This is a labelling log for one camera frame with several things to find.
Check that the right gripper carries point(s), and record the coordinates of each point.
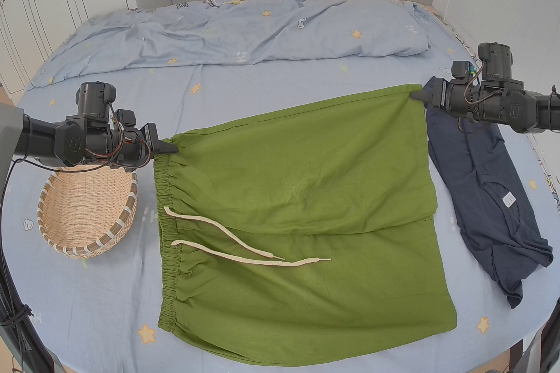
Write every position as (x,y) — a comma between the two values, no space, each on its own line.
(459,100)

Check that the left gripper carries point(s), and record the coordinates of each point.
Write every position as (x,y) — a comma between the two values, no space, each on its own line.
(131,152)

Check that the green shorts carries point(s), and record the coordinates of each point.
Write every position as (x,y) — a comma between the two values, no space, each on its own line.
(306,187)

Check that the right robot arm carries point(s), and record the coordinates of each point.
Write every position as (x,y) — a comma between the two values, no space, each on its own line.
(520,109)

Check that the round woven basket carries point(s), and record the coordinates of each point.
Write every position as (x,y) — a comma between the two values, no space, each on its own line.
(83,214)

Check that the bed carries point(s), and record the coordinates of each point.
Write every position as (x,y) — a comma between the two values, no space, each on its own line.
(87,297)

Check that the dark blue T-shirt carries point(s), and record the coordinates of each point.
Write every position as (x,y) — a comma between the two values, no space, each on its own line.
(481,196)

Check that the pale blue quilt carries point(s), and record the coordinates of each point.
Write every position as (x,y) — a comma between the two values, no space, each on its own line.
(262,34)

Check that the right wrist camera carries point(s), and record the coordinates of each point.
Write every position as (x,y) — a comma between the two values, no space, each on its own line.
(460,71)

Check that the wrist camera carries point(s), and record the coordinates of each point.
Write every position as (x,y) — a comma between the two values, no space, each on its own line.
(460,71)
(126,120)

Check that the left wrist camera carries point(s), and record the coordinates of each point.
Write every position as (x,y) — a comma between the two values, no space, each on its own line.
(126,120)

